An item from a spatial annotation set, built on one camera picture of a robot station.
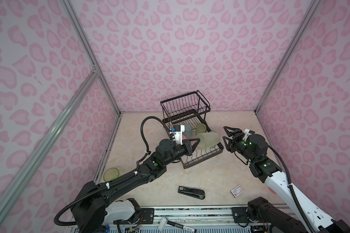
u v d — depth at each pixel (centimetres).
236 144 65
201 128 97
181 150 63
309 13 71
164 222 69
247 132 70
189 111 118
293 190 45
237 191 80
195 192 77
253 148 55
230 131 66
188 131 98
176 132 64
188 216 75
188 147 62
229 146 68
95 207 39
